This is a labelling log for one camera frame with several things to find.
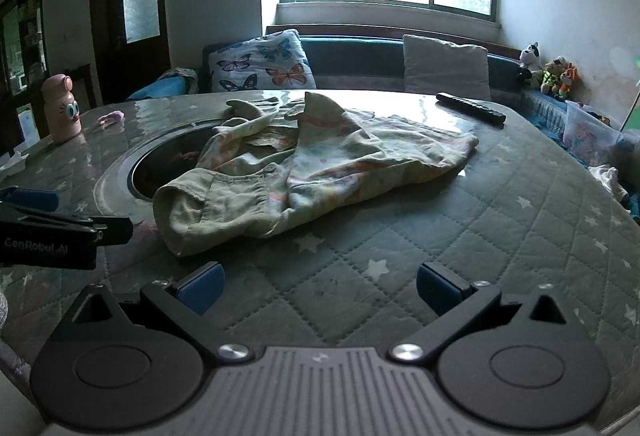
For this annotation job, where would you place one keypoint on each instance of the dark wooden door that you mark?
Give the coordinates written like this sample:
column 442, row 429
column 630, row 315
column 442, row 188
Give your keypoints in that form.
column 107, row 66

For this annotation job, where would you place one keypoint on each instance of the small pink hair clip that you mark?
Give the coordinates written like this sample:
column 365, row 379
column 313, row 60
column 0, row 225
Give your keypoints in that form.
column 111, row 119

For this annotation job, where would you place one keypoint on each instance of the black remote control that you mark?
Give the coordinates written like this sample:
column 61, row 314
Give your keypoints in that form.
column 470, row 107

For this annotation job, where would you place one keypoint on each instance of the blue corner sofa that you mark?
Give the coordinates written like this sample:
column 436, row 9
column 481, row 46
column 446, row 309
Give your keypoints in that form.
column 350, row 58

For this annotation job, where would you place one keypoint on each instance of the orange fox plush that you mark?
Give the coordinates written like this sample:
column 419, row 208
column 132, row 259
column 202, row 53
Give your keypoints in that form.
column 569, row 81

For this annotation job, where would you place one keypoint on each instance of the cream white garment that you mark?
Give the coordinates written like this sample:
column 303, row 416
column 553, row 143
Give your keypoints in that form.
column 607, row 178

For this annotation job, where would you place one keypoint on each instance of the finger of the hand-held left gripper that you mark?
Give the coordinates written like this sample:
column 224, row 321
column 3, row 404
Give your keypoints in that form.
column 115, row 231
column 37, row 201

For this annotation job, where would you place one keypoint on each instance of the pastel printed shirt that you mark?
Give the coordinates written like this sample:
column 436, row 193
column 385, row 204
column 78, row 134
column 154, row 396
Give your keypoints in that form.
column 325, row 156

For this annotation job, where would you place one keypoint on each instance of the dark glass-front cabinet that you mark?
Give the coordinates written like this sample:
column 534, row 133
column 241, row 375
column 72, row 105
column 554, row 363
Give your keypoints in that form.
column 20, row 41

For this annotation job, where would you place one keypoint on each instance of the pink cartoon-eyed bottle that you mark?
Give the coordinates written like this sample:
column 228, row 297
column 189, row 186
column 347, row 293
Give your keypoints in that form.
column 60, row 111

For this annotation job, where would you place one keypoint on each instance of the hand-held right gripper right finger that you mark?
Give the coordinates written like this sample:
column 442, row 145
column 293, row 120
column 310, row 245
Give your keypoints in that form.
column 437, row 288

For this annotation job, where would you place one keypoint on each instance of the white tissue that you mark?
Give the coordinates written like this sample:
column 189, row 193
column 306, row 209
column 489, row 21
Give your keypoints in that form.
column 12, row 162

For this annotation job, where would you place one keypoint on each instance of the grey folded cloth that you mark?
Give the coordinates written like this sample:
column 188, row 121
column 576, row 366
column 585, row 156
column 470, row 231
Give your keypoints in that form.
column 181, row 74

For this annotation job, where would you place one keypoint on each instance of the plain white pillow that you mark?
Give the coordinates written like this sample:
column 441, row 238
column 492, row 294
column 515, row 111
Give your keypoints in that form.
column 445, row 66

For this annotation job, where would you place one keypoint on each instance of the brown bear plush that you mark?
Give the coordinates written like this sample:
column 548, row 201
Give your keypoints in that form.
column 552, row 76

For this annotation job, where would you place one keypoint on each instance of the clear plastic storage box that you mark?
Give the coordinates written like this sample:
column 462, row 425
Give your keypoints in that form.
column 595, row 131

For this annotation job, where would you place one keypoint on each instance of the dark wooden frame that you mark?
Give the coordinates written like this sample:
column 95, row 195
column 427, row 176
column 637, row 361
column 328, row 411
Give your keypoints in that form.
column 86, row 86

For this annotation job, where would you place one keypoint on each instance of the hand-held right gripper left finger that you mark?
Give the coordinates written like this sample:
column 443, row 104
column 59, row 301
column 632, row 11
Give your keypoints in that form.
column 202, row 288

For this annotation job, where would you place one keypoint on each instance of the butterfly print pillow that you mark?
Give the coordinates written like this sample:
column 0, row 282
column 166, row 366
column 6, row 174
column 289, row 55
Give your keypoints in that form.
column 260, row 61

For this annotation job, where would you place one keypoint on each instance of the blue cushion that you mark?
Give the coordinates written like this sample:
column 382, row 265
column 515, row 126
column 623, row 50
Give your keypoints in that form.
column 150, row 88

